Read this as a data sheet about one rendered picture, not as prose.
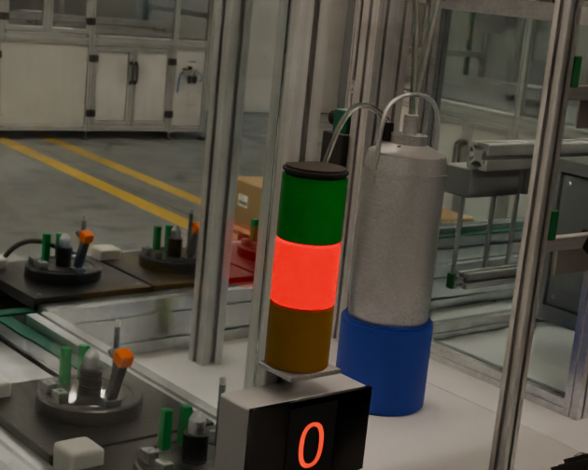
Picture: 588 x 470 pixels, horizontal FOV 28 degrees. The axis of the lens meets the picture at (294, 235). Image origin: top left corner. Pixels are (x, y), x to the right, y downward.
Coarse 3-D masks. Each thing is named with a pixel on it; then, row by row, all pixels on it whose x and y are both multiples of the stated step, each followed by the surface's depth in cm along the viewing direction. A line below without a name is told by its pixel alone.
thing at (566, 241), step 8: (576, 88) 119; (584, 88) 120; (568, 96) 119; (576, 96) 119; (584, 96) 120; (584, 232) 127; (560, 240) 123; (568, 240) 124; (576, 240) 125; (584, 240) 126; (552, 248) 123; (560, 248) 124; (568, 248) 125; (576, 248) 126
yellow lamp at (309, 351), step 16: (272, 304) 89; (272, 320) 89; (288, 320) 88; (304, 320) 88; (320, 320) 88; (272, 336) 89; (288, 336) 88; (304, 336) 88; (320, 336) 89; (272, 352) 89; (288, 352) 88; (304, 352) 88; (320, 352) 89; (288, 368) 89; (304, 368) 89; (320, 368) 89
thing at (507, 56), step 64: (448, 64) 219; (512, 64) 207; (448, 128) 220; (512, 128) 208; (448, 192) 221; (512, 192) 209; (576, 192) 198; (448, 256) 222; (512, 256) 210; (448, 320) 223; (576, 320) 200
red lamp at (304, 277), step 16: (288, 256) 87; (304, 256) 87; (320, 256) 87; (336, 256) 88; (288, 272) 87; (304, 272) 87; (320, 272) 87; (336, 272) 89; (272, 288) 89; (288, 288) 87; (304, 288) 87; (320, 288) 87; (288, 304) 88; (304, 304) 87; (320, 304) 88
